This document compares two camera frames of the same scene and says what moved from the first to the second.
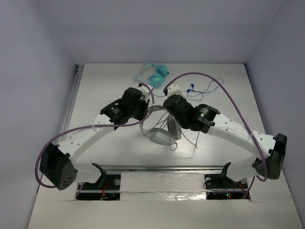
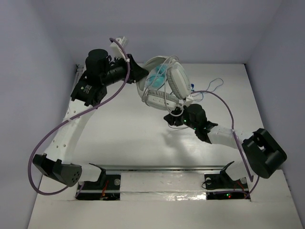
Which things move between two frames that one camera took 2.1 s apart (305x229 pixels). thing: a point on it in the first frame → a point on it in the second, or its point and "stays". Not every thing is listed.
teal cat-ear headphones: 157,79 stays
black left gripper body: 142,109 → 130,69
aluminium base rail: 158,168 stays
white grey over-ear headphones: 162,136 → 166,84
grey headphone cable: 163,122 → 165,83
